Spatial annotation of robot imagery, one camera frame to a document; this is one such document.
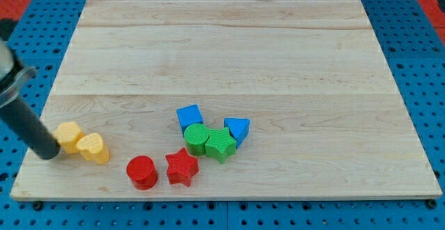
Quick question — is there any blue cube block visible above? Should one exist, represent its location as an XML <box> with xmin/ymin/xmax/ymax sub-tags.
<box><xmin>177</xmin><ymin>104</ymin><xmax>204</xmax><ymax>133</ymax></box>

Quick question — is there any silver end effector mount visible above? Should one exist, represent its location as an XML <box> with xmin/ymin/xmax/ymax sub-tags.
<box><xmin>1</xmin><ymin>40</ymin><xmax>37</xmax><ymax>108</ymax></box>

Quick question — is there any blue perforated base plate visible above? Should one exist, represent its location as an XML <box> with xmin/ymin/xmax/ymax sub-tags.
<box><xmin>1</xmin><ymin>0</ymin><xmax>444</xmax><ymax>229</ymax></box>

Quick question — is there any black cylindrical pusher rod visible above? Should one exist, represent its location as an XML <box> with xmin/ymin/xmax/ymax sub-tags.
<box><xmin>1</xmin><ymin>97</ymin><xmax>60</xmax><ymax>160</ymax></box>

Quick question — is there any wooden board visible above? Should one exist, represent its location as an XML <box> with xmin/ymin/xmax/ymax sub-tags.
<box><xmin>10</xmin><ymin>0</ymin><xmax>442</xmax><ymax>202</ymax></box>

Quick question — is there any green star block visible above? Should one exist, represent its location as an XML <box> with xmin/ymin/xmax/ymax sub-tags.
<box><xmin>205</xmin><ymin>127</ymin><xmax>236</xmax><ymax>164</ymax></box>

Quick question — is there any blue triangle block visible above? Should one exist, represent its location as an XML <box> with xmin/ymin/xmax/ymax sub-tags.
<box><xmin>223</xmin><ymin>117</ymin><xmax>250</xmax><ymax>149</ymax></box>

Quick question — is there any red star block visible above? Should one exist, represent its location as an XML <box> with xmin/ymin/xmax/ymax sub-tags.
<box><xmin>165</xmin><ymin>147</ymin><xmax>199</xmax><ymax>187</ymax></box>

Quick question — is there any red cylinder block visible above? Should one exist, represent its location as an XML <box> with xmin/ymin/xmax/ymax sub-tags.
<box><xmin>126</xmin><ymin>155</ymin><xmax>158</xmax><ymax>190</ymax></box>

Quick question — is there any yellow heart block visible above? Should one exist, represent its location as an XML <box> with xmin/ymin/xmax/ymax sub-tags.
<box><xmin>76</xmin><ymin>133</ymin><xmax>110</xmax><ymax>165</ymax></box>

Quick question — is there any green cylinder block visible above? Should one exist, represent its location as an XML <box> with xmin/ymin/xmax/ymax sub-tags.
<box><xmin>184</xmin><ymin>124</ymin><xmax>209</xmax><ymax>156</ymax></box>

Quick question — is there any yellow hexagon block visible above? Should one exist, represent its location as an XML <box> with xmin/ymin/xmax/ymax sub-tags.
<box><xmin>54</xmin><ymin>122</ymin><xmax>84</xmax><ymax>154</ymax></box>

